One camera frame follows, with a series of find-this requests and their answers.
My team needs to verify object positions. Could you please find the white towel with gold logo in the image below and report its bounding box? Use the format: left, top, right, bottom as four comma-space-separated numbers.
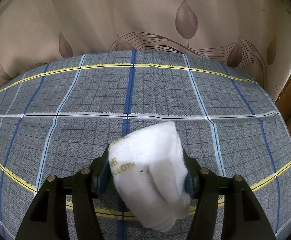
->
108, 121, 190, 232

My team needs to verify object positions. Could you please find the grey plaid bed sheet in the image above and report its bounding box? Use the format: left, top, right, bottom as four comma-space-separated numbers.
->
0, 50, 291, 239

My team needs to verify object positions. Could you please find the beige leaf print curtain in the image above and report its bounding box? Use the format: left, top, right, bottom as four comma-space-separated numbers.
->
0, 0, 291, 99

